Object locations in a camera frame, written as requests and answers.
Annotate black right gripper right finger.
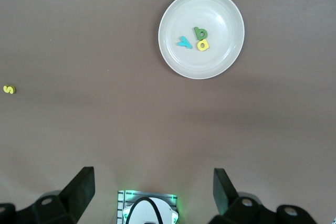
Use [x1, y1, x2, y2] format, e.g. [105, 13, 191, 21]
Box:
[208, 167, 330, 224]

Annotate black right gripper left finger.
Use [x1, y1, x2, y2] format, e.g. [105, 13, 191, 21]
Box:
[0, 166, 95, 224]

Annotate yellow letter a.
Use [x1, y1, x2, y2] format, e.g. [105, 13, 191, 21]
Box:
[196, 39, 210, 51]

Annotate teal letter y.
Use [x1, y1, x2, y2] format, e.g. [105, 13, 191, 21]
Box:
[176, 36, 193, 49]

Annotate dark green foam letter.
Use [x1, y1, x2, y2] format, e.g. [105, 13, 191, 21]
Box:
[193, 26, 208, 41]

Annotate brown table cover sheet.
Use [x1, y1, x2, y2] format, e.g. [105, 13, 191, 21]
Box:
[0, 0, 336, 224]

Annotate beige round plate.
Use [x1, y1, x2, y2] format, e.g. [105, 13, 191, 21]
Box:
[157, 0, 246, 80]

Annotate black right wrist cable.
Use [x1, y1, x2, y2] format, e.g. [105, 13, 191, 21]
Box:
[130, 196, 162, 224]

